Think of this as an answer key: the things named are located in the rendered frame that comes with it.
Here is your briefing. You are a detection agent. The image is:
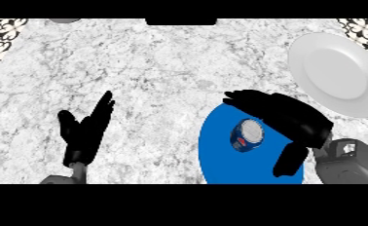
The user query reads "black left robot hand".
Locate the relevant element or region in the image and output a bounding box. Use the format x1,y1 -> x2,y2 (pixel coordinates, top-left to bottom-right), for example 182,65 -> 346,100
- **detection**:
56,90 -> 117,168

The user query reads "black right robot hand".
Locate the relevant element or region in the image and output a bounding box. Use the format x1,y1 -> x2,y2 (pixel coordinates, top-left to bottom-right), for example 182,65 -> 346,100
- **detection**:
222,89 -> 336,178

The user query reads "blue can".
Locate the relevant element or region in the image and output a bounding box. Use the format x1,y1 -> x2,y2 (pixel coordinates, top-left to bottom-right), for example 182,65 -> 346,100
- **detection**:
229,118 -> 266,153

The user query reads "white plate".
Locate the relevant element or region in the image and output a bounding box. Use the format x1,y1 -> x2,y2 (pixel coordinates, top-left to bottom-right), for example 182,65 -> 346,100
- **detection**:
287,32 -> 368,119

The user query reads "blue plate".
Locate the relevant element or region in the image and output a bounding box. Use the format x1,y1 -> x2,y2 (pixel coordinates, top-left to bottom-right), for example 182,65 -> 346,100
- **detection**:
197,102 -> 305,185

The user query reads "black and white patterned mat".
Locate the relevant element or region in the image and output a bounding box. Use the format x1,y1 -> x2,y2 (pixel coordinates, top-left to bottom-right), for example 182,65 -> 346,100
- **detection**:
337,19 -> 368,50
0,19 -> 30,59

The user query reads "grey round object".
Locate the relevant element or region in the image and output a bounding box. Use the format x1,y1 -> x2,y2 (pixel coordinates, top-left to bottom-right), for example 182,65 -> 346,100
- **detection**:
47,19 -> 81,24

